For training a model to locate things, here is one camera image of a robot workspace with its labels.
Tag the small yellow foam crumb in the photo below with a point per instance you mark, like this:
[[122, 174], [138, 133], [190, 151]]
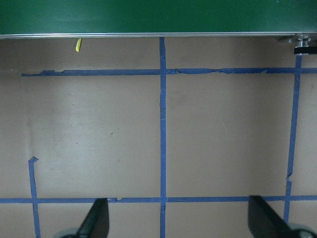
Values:
[[78, 44]]

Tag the green belt conveyor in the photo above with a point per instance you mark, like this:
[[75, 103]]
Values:
[[148, 17]]

